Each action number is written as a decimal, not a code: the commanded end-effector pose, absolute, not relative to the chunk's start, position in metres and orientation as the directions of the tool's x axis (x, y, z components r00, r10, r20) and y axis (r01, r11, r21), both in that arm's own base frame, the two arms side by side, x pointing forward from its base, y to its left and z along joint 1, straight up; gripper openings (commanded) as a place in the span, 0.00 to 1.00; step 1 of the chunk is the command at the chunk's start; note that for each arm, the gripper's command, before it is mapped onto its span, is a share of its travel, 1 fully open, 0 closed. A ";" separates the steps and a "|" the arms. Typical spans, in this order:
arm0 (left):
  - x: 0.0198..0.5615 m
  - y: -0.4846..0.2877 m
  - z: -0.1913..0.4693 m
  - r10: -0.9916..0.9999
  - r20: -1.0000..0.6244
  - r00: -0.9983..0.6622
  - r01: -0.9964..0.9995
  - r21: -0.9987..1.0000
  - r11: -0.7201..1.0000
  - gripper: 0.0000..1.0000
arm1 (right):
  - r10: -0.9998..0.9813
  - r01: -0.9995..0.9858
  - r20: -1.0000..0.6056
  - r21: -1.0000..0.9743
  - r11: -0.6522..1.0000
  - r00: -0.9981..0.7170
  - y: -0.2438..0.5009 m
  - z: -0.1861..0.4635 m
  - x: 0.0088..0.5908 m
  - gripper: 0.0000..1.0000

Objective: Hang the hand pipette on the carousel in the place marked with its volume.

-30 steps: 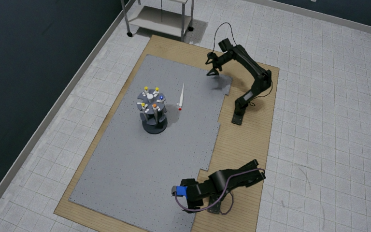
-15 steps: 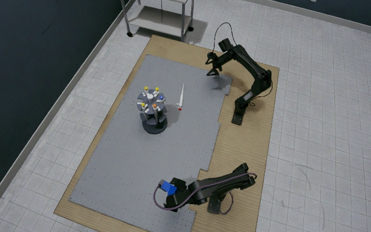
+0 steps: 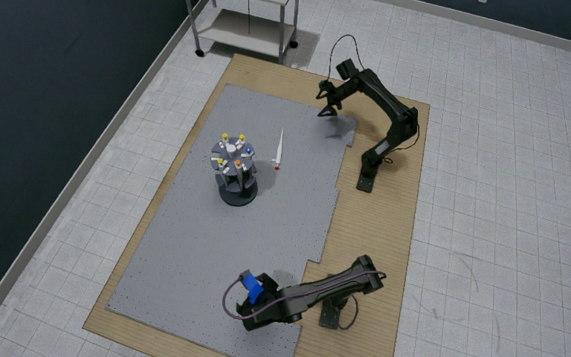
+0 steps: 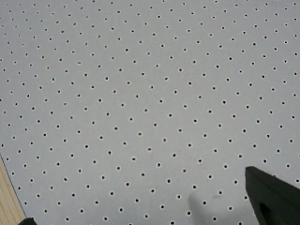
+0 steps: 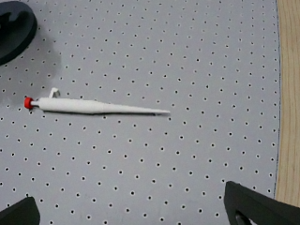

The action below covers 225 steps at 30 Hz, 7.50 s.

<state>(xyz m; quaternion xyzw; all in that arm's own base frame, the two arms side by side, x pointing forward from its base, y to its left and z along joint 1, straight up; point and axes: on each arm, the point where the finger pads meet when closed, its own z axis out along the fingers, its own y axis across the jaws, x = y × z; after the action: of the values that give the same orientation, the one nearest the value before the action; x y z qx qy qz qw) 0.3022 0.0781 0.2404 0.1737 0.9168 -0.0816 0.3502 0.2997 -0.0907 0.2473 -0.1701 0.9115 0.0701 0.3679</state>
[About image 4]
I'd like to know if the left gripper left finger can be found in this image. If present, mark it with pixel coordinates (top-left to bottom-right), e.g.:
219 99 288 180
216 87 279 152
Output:
18 217 37 225

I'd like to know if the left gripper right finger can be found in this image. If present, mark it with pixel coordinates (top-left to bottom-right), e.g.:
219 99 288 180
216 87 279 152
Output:
245 166 300 225

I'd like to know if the grey base plate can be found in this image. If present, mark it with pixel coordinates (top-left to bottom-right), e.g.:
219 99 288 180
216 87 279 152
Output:
0 0 300 225

